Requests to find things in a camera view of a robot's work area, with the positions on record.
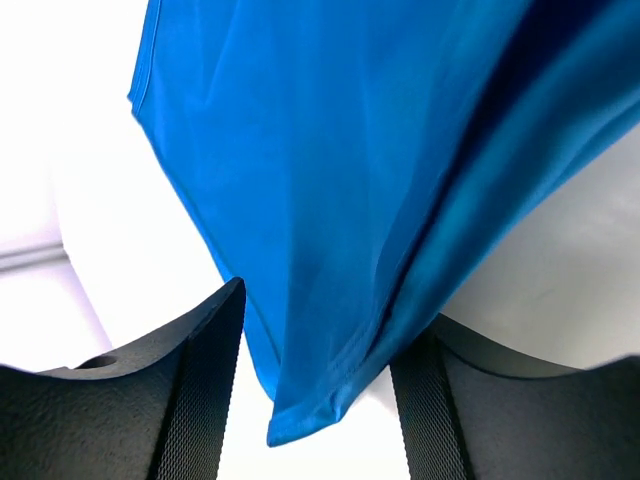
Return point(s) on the blue satin napkin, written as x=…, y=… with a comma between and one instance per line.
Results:
x=354, y=161

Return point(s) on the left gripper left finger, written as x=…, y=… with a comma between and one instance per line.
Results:
x=155, y=408

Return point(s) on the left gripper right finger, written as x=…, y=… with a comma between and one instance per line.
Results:
x=471, y=408

